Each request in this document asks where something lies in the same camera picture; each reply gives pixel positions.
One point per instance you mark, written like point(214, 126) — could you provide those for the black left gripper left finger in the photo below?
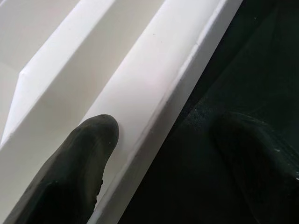
point(70, 175)

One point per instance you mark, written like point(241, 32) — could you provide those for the white plastic table top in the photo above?
point(151, 70)

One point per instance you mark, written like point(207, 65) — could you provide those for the black table cloth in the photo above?
point(245, 70)

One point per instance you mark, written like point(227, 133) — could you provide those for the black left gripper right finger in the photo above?
point(264, 175)

